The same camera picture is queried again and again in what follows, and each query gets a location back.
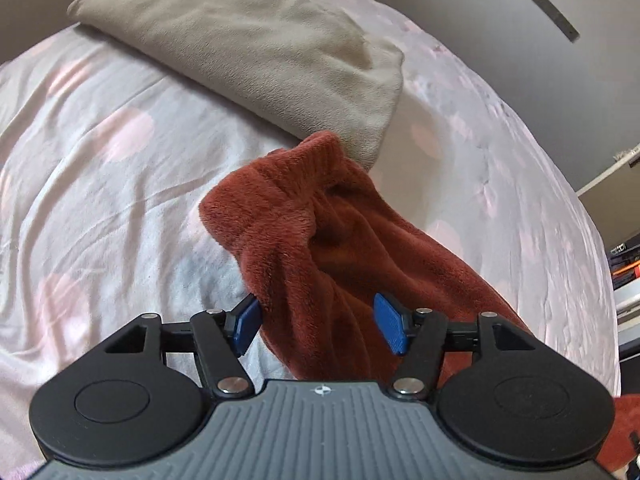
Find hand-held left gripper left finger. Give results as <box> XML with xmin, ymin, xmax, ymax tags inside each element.
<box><xmin>102</xmin><ymin>294</ymin><xmax>262</xmax><ymax>402</ymax></box>

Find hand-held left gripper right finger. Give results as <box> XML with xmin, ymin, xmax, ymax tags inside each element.
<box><xmin>374</xmin><ymin>292</ymin><xmax>537</xmax><ymax>402</ymax></box>

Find rust fleece pants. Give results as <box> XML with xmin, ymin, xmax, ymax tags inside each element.
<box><xmin>199</xmin><ymin>130</ymin><xmax>640</xmax><ymax>468</ymax></box>

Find white pink dotted bed sheet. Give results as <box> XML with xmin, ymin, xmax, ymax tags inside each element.
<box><xmin>0</xmin><ymin>0</ymin><xmax>621</xmax><ymax>476</ymax></box>

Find beige pillow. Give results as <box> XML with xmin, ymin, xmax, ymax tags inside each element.
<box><xmin>67</xmin><ymin>0</ymin><xmax>405</xmax><ymax>171</ymax></box>

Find grey wall switch panel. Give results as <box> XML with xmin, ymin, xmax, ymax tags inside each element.
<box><xmin>520</xmin><ymin>0</ymin><xmax>581</xmax><ymax>43</ymax></box>

